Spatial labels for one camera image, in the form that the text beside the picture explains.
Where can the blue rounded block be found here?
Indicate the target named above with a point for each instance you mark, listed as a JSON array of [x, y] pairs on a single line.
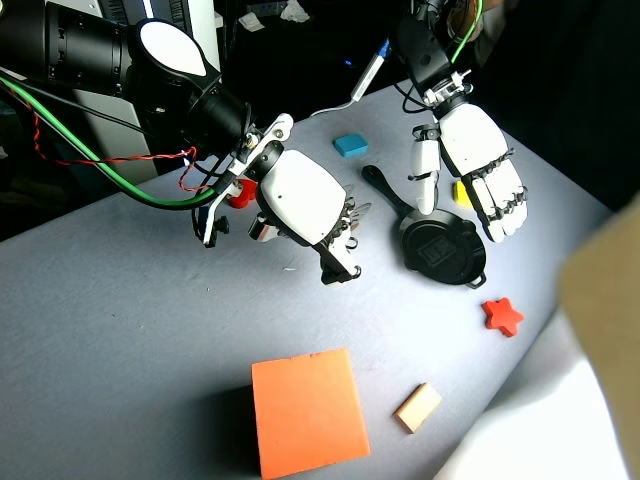
[[351, 145]]

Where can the red star block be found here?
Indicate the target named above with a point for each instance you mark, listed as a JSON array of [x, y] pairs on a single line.
[[502, 316]]

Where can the crumpled white paper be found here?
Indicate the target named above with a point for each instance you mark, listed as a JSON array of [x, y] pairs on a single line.
[[294, 11]]

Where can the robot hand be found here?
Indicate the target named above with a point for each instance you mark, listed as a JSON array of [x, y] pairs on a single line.
[[300, 195], [472, 140]]

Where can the beige cardboard sheet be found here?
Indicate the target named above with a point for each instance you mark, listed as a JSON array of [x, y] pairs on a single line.
[[605, 310]]

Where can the small white paper scrap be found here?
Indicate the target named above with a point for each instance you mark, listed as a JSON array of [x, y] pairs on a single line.
[[250, 22]]

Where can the white blurred panel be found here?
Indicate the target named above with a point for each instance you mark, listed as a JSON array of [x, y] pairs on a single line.
[[540, 415]]

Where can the red heart block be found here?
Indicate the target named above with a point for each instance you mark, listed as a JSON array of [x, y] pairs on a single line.
[[245, 196]]

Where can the yellow block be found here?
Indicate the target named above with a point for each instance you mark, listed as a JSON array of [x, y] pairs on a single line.
[[462, 196]]

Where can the black toy frying pan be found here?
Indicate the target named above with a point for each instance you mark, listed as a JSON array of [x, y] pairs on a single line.
[[442, 252]]

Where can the silver tongs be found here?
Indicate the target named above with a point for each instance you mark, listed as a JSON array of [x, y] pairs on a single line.
[[261, 229]]

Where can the beige wooden block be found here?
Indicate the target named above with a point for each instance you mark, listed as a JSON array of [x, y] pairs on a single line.
[[418, 407]]

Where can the grey table cloth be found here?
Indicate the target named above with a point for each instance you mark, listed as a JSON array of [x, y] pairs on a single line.
[[100, 325]]

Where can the large orange block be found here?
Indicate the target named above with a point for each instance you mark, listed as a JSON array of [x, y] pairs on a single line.
[[310, 420]]

